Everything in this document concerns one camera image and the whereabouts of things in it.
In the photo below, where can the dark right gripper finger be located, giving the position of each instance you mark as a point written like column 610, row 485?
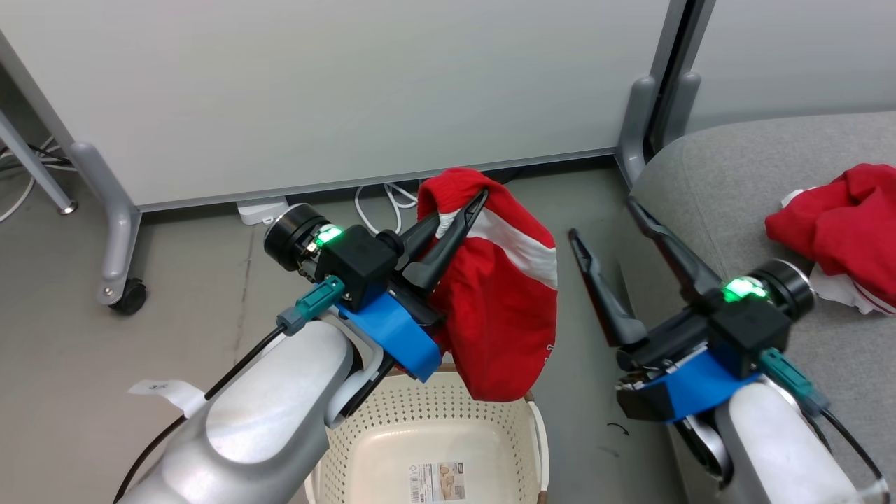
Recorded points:
column 605, row 297
column 672, row 252

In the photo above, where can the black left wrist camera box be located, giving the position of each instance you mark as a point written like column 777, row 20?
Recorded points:
column 357, row 266

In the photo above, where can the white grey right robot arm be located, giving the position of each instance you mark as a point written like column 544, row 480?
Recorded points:
column 777, row 455

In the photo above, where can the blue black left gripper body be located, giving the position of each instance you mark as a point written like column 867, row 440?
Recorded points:
column 399, row 336

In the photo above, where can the narrow white partition panel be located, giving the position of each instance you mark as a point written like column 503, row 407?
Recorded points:
column 798, row 56

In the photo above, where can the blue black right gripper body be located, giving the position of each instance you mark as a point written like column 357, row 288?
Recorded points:
column 665, row 378

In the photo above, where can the grey fabric sofa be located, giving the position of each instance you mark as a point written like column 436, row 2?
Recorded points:
column 728, row 182

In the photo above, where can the black castor wheel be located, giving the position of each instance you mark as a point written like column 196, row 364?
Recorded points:
column 131, row 297

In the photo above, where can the red shorts with white stripe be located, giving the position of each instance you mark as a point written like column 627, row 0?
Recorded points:
column 497, row 301

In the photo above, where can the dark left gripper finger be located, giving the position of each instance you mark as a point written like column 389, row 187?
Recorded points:
column 448, row 241
column 420, row 238

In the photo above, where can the wide white partition panel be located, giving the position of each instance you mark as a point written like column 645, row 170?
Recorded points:
column 315, row 91

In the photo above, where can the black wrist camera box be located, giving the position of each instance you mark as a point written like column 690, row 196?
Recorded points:
column 749, row 332
column 357, row 266

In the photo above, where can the grey metal table leg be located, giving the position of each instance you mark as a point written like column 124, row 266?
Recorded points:
column 31, row 164

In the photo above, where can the white power strip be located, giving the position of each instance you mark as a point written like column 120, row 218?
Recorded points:
column 260, row 210

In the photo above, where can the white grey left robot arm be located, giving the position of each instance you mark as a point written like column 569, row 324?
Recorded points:
column 266, row 420

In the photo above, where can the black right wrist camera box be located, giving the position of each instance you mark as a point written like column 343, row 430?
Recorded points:
column 749, row 332

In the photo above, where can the cream perforated laundry basket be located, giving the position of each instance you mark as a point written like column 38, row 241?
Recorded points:
column 420, row 434

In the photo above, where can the red shirt with white trim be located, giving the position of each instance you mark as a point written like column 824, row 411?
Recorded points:
column 847, row 224

